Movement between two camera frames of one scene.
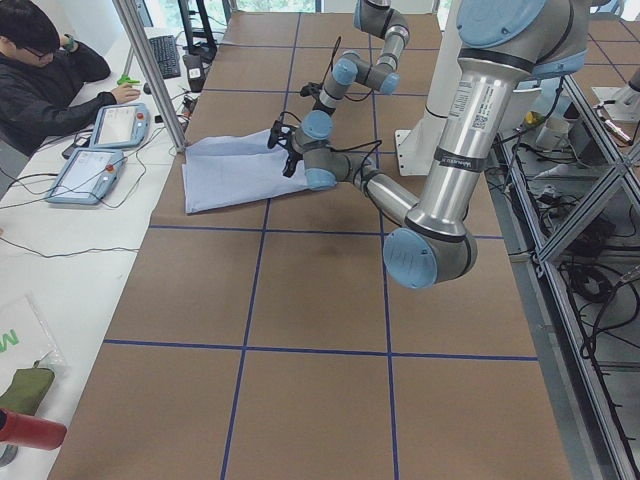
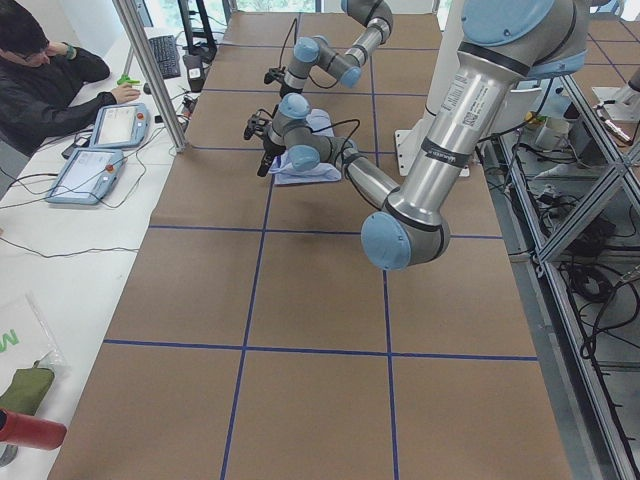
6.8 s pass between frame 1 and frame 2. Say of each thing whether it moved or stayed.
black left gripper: moved
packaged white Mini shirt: stayed
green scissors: stayed
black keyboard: stayed
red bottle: stayed
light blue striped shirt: moved
